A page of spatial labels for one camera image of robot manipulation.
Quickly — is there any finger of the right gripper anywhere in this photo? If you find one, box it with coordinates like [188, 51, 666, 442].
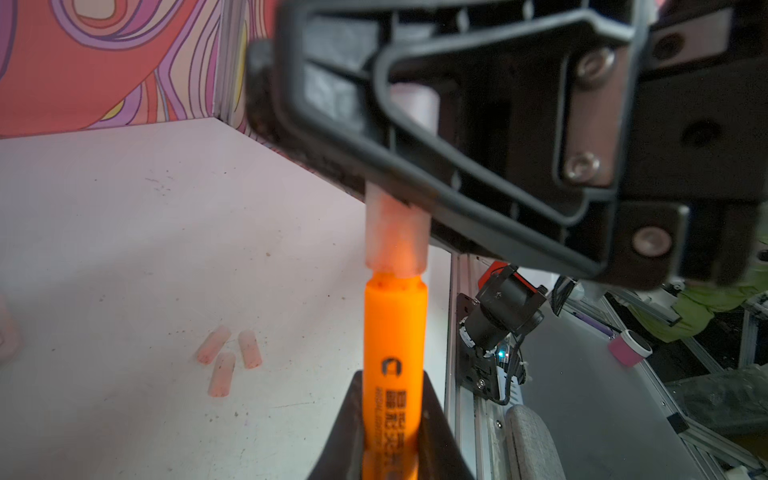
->
[245, 1, 690, 282]

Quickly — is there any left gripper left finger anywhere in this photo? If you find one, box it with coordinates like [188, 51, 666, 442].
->
[307, 371, 365, 480]

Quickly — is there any pink tape roll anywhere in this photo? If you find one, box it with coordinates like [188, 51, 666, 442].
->
[608, 330, 653, 367]

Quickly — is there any grey microphone windscreen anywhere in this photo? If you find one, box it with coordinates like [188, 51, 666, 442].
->
[504, 405, 566, 480]

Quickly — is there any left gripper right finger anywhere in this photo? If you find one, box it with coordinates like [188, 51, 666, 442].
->
[418, 371, 474, 480]

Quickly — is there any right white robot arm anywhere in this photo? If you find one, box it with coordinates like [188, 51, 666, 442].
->
[245, 1, 767, 400]

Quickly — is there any orange pen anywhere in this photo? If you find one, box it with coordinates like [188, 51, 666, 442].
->
[362, 273, 428, 479]

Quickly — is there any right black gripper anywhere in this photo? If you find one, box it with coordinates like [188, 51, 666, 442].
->
[557, 0, 768, 289]

